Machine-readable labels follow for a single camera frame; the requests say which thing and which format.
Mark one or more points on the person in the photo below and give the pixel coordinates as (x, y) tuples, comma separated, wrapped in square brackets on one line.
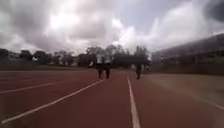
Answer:
[(99, 66), (107, 66), (138, 70)]

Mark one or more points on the row of dark trees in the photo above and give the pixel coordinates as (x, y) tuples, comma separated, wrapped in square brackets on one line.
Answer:
[(123, 58)]

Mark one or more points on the red running track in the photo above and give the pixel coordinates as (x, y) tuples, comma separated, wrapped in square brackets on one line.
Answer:
[(93, 106)]

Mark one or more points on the patchy grass strip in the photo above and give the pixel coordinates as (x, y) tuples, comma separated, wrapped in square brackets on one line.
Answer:
[(193, 86)]

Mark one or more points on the grey stadium building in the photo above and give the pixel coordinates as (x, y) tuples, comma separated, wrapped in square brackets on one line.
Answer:
[(196, 53)]

